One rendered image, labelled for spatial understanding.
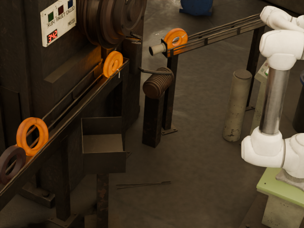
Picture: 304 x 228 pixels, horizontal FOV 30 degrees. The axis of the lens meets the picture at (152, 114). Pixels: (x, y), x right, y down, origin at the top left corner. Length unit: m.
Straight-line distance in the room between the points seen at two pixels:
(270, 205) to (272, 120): 0.58
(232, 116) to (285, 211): 0.83
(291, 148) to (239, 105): 0.80
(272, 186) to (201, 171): 0.68
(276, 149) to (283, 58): 0.51
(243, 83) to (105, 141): 1.12
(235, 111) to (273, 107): 0.90
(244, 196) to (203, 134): 0.61
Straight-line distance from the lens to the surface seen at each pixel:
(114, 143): 2.88
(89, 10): 2.84
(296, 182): 3.14
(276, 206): 3.27
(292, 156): 3.01
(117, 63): 3.24
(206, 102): 4.22
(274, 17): 3.23
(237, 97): 3.68
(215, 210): 3.44
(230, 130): 3.85
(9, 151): 2.61
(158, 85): 3.45
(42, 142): 2.82
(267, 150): 2.98
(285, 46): 2.71
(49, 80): 2.86
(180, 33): 3.51
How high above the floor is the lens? 2.51
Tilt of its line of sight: 38 degrees down
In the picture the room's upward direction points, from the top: 4 degrees clockwise
